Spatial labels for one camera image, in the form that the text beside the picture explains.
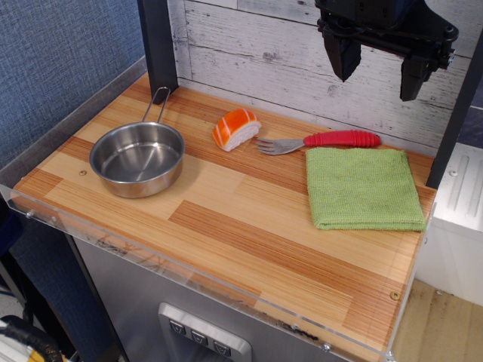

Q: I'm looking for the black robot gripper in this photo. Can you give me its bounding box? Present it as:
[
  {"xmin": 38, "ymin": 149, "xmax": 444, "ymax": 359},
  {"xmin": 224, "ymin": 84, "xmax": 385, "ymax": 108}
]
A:
[{"xmin": 315, "ymin": 1, "xmax": 459, "ymax": 101}]

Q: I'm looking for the green towel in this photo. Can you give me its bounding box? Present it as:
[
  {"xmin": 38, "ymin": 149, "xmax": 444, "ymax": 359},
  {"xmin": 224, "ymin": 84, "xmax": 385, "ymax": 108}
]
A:
[{"xmin": 306, "ymin": 148, "xmax": 426, "ymax": 232}]

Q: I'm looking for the toy salmon sushi piece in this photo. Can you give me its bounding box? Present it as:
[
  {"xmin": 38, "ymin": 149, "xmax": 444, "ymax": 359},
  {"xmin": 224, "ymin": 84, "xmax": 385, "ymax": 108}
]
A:
[{"xmin": 211, "ymin": 108, "xmax": 262, "ymax": 152}]

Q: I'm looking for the white ribbed side unit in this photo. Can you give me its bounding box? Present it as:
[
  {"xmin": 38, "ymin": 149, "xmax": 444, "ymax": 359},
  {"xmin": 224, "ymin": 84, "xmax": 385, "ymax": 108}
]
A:
[{"xmin": 416, "ymin": 143, "xmax": 482, "ymax": 305}]

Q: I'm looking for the small steel saucepan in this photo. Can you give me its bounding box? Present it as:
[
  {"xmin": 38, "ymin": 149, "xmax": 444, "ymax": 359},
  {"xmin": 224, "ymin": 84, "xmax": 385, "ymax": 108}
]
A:
[{"xmin": 89, "ymin": 111, "xmax": 186, "ymax": 198}]

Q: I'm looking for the clear acrylic table guard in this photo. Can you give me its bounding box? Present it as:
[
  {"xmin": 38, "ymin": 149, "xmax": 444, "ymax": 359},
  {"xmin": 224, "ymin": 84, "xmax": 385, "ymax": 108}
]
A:
[{"xmin": 1, "ymin": 181, "xmax": 420, "ymax": 361}]

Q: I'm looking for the silver button control panel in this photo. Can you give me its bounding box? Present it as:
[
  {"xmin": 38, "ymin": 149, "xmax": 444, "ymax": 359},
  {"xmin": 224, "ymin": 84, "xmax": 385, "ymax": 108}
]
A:
[{"xmin": 158, "ymin": 302, "xmax": 252, "ymax": 361}]

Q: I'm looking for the stainless steel cabinet front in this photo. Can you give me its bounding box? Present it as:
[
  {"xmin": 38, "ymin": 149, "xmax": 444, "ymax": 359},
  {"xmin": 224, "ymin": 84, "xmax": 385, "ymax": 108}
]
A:
[{"xmin": 74, "ymin": 238, "xmax": 342, "ymax": 361}]

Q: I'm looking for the red handled metal fork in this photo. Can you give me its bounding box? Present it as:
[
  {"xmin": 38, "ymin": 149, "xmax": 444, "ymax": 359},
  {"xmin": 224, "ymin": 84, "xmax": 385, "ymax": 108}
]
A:
[{"xmin": 256, "ymin": 130, "xmax": 381, "ymax": 155}]

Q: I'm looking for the right black frame post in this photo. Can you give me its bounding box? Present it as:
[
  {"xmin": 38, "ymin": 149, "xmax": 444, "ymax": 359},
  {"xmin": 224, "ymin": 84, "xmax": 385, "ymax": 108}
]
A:
[{"xmin": 426, "ymin": 56, "xmax": 483, "ymax": 189}]

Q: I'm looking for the black frame post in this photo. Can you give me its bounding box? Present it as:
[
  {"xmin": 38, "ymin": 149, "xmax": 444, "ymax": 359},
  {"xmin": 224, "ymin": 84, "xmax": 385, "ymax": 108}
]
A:
[
  {"xmin": 426, "ymin": 56, "xmax": 483, "ymax": 189},
  {"xmin": 137, "ymin": 0, "xmax": 178, "ymax": 96}
]

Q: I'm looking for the left black frame post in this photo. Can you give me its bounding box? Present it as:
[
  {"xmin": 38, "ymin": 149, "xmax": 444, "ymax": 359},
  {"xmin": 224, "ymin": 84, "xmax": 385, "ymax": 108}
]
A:
[{"xmin": 137, "ymin": 0, "xmax": 178, "ymax": 96}]

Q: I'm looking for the black yellow cable bundle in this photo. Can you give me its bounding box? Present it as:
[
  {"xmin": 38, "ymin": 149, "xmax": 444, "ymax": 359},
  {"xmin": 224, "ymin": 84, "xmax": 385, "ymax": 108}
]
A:
[{"xmin": 0, "ymin": 318, "xmax": 63, "ymax": 362}]

